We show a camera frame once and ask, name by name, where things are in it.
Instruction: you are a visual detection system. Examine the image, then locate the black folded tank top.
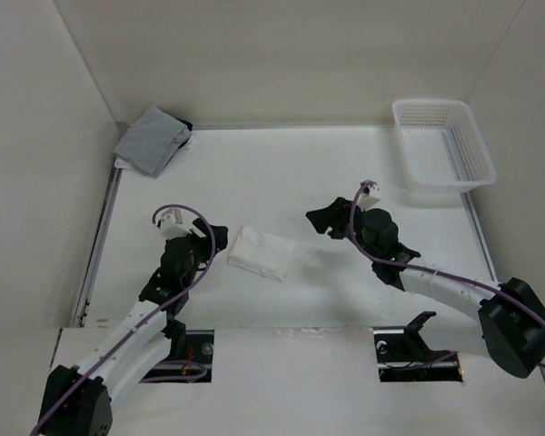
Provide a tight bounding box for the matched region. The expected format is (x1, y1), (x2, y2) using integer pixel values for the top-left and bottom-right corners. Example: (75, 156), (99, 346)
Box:
(174, 118), (193, 150)

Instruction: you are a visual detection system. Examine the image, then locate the grey folded tank top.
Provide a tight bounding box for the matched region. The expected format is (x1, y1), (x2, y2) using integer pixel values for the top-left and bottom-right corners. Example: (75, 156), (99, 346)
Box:
(114, 106), (183, 179)

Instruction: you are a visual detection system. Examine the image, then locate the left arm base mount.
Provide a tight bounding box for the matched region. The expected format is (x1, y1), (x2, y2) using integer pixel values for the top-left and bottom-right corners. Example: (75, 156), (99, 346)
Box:
(142, 330), (215, 383)

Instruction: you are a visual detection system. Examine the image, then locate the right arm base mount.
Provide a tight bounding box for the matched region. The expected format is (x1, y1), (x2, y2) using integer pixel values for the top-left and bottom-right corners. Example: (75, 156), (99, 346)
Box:
(373, 311), (463, 382)

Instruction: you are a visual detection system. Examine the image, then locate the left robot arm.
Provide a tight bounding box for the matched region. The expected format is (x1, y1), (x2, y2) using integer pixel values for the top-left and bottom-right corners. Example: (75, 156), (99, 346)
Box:
(32, 219), (228, 435)

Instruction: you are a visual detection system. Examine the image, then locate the white plastic basket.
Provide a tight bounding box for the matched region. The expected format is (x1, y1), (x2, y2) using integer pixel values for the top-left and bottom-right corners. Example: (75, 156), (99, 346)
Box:
(391, 98), (497, 194)

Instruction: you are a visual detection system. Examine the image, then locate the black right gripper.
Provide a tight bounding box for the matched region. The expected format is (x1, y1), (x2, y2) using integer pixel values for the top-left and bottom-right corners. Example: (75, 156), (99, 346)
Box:
(305, 196), (379, 262)

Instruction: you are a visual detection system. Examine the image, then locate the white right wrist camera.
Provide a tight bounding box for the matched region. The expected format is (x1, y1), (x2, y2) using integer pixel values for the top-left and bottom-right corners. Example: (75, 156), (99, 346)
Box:
(357, 180), (382, 211)

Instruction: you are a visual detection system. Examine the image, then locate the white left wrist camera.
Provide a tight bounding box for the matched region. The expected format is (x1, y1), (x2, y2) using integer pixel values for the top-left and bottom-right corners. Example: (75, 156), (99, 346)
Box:
(156, 208), (190, 240)

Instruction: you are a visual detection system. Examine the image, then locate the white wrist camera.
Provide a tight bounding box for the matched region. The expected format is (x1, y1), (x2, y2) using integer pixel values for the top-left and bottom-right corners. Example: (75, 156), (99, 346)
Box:
(156, 208), (190, 240)
(357, 180), (382, 211)

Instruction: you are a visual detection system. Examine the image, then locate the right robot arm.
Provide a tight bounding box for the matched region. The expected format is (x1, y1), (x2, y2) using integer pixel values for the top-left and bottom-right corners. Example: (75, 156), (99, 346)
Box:
(305, 197), (545, 379)

